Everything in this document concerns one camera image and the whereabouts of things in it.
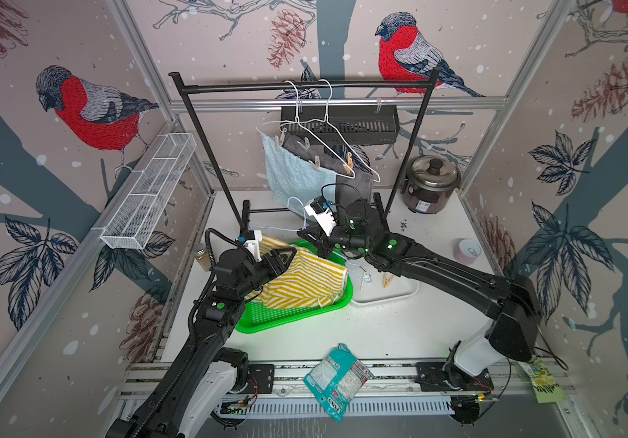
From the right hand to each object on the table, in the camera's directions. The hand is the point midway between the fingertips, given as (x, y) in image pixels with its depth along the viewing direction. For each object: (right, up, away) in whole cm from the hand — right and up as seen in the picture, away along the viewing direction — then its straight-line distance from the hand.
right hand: (301, 228), depth 70 cm
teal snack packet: (+10, -40, 0) cm, 41 cm away
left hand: (-2, -6, +3) cm, 7 cm away
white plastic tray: (+22, -21, +20) cm, 36 cm away
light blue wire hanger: (0, 0, -3) cm, 3 cm away
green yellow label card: (+66, -43, +1) cm, 79 cm away
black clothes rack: (-28, +3, +40) cm, 49 cm away
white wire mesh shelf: (-45, +3, +2) cm, 45 cm away
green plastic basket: (-16, -30, +15) cm, 37 cm away
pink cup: (+57, -10, +24) cm, 63 cm away
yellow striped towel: (+2, -17, +12) cm, 21 cm away
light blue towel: (-4, +16, +14) cm, 21 cm away
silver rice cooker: (+46, +15, +29) cm, 56 cm away
